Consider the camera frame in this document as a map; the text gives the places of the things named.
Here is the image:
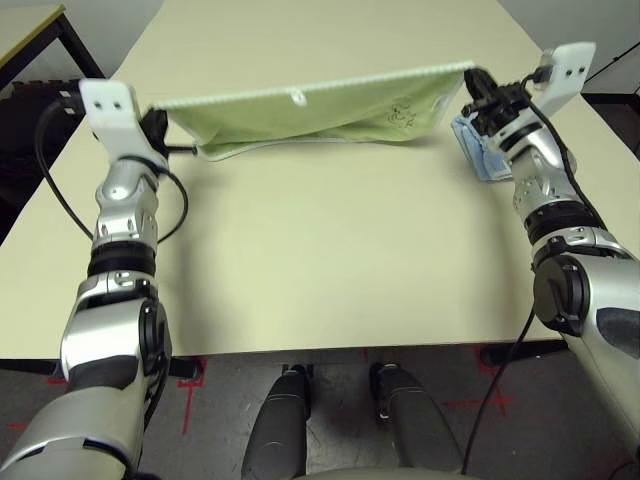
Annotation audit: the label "black foam floor mats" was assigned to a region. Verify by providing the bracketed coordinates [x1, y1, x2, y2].
[0, 79, 84, 241]

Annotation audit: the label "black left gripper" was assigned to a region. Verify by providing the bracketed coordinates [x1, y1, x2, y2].
[145, 109, 201, 157]

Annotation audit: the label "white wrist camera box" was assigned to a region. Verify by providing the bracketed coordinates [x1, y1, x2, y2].
[78, 78, 169, 169]
[530, 40, 597, 119]

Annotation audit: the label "grey robot left leg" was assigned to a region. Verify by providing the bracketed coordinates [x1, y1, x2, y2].
[241, 363, 314, 479]

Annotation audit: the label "green towel with white trim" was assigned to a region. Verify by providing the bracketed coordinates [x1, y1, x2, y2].
[150, 59, 476, 164]

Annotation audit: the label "black table foot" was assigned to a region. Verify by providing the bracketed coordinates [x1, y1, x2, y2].
[169, 357, 206, 386]
[479, 342, 566, 369]

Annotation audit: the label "folded light blue towel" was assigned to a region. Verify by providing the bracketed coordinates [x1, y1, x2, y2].
[451, 113, 514, 182]

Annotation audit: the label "grey robot right leg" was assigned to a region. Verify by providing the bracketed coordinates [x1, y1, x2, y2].
[369, 362, 464, 474]

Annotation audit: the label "side table with black legs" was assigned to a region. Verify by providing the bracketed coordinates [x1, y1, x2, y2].
[0, 4, 106, 96]

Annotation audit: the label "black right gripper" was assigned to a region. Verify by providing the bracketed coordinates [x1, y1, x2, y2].
[462, 69, 534, 137]

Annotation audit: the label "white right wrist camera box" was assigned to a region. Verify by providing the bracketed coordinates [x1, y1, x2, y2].
[530, 40, 597, 119]

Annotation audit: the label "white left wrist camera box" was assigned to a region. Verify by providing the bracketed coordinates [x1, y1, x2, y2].
[78, 78, 169, 169]

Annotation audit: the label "grey robot leg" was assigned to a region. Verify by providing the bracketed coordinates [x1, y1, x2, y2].
[241, 363, 314, 479]
[369, 362, 464, 474]

